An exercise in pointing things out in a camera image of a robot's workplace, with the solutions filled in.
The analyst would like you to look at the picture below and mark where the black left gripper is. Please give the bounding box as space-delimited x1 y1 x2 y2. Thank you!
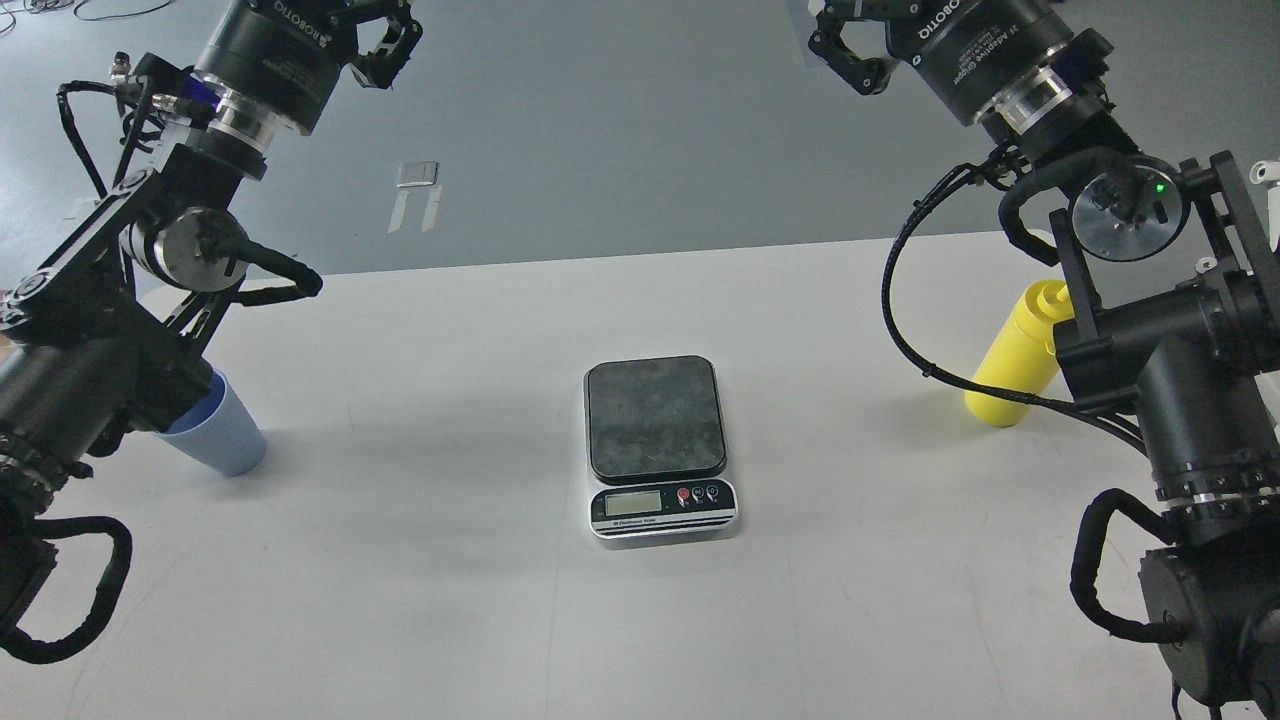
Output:
195 1 422 136

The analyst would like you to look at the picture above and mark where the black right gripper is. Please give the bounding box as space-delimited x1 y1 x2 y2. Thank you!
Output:
808 1 1073 127

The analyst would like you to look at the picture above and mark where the yellow squeeze bottle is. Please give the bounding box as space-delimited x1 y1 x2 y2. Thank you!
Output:
972 279 1074 396

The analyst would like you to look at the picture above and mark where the blue ribbed plastic cup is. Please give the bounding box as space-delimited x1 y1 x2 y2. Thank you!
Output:
156 369 268 477

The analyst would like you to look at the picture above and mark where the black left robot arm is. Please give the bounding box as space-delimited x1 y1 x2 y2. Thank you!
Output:
1 1 422 665

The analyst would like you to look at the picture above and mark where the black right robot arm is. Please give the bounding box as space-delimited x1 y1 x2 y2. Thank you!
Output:
809 1 1277 719

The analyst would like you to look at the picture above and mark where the black digital kitchen scale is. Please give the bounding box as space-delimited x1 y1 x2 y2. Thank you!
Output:
582 355 740 544

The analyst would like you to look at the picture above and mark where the grey floor outlet plate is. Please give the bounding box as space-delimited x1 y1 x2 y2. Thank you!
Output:
396 161 440 190

